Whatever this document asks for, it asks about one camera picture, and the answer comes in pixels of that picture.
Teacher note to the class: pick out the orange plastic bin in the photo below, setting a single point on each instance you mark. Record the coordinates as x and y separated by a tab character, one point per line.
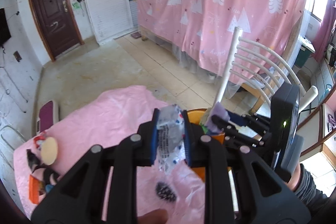
195	116

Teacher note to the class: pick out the black wall television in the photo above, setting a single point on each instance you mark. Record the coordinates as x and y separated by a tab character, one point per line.
4	27

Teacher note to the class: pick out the pink plastic tablecloth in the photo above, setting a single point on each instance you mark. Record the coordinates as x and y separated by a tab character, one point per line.
105	119

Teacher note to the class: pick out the wooden desk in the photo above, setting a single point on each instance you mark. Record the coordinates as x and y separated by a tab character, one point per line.
328	140

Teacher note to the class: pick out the black spotted scrap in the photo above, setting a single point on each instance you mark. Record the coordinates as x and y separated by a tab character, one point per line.
165	192

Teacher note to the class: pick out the white metal chair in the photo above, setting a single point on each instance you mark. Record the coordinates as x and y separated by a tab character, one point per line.
232	56

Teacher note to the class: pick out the black and pink wrapper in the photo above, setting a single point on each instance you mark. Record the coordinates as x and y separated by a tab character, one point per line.
48	175

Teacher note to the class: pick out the crinkled printed plastic wrapper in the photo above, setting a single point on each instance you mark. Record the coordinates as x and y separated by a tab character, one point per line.
169	134

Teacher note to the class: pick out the person's right forearm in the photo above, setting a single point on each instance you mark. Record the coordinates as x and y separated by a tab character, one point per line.
311	186

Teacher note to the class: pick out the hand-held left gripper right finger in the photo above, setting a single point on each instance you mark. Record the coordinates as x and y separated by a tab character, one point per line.
187	140

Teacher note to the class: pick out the green storage box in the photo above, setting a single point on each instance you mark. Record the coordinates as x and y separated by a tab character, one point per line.
302	57

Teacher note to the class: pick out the white mesh bed skirt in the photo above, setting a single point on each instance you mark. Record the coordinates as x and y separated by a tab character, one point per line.
187	58

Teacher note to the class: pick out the green hanging item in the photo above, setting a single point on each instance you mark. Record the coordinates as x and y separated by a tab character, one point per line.
76	5

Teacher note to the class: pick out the magenta curtain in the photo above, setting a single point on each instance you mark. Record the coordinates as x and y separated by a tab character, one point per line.
324	29

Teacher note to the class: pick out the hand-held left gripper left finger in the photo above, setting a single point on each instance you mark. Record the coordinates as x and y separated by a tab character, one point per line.
155	134

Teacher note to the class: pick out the red snack wrapper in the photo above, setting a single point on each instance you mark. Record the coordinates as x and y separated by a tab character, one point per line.
39	141

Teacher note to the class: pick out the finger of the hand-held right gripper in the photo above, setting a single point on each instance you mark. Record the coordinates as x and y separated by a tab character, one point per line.
258	123
231	132

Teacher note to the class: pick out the brown wall box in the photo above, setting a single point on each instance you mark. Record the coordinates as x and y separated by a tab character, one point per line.
17	56

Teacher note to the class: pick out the purple cloth scrap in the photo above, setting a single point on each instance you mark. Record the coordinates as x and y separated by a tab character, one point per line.
218	116

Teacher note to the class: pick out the person's left hand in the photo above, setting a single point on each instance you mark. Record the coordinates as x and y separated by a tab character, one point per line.
152	217

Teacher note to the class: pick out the brown entrance door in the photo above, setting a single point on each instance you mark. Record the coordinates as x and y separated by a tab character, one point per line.
55	16

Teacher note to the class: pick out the orange packet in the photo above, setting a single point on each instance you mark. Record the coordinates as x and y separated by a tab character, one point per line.
35	190

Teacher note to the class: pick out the pink tree-print curtain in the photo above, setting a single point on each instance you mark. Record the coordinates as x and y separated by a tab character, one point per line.
223	16

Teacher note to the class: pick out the round beige powder puff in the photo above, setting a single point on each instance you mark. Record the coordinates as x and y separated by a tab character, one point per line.
50	150

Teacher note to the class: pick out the purple floor scale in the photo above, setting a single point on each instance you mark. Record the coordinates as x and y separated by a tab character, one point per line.
136	35

